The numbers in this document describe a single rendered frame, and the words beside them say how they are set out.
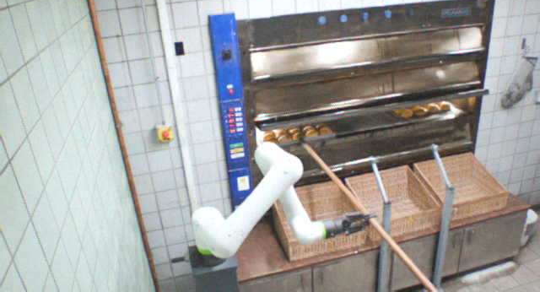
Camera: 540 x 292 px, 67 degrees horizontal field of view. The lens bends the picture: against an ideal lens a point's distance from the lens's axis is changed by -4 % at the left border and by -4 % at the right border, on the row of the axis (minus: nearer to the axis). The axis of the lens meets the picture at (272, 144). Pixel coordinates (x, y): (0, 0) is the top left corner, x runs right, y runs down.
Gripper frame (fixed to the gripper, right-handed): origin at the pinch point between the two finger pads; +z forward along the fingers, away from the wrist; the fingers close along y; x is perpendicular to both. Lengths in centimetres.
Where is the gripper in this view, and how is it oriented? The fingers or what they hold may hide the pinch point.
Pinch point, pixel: (369, 219)
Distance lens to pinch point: 223.2
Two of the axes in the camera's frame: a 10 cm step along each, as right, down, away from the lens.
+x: 2.8, 3.8, -8.8
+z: 9.6, -1.7, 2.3
